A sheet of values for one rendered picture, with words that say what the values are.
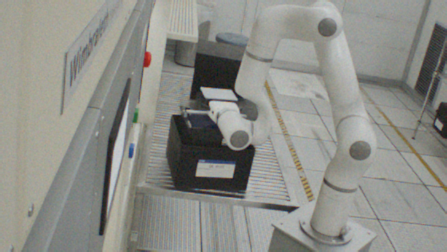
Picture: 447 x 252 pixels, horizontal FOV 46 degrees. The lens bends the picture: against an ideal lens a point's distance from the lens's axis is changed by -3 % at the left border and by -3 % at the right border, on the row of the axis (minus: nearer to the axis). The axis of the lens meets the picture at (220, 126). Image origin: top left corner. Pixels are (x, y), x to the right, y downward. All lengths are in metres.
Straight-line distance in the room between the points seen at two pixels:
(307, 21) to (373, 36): 5.09
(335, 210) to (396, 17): 5.00
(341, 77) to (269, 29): 0.26
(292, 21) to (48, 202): 1.30
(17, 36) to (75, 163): 0.17
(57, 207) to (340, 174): 1.47
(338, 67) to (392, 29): 5.05
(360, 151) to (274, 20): 0.47
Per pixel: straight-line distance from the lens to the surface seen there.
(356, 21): 6.50
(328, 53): 1.65
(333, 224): 1.84
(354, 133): 1.65
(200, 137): 1.90
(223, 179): 1.96
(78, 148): 0.40
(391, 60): 6.77
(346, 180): 1.76
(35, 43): 0.25
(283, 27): 1.59
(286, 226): 1.86
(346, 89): 1.65
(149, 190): 1.93
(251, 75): 1.63
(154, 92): 2.08
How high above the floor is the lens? 1.74
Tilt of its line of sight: 23 degrees down
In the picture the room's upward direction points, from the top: 11 degrees clockwise
